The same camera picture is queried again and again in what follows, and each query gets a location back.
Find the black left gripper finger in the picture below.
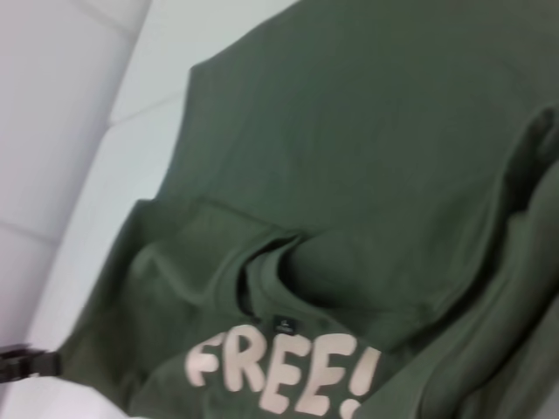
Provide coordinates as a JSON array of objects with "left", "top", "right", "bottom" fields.
[{"left": 0, "top": 343, "right": 61, "bottom": 384}]

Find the dark green shirt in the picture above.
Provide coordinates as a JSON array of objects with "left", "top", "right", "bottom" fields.
[{"left": 56, "top": 0, "right": 559, "bottom": 419}]

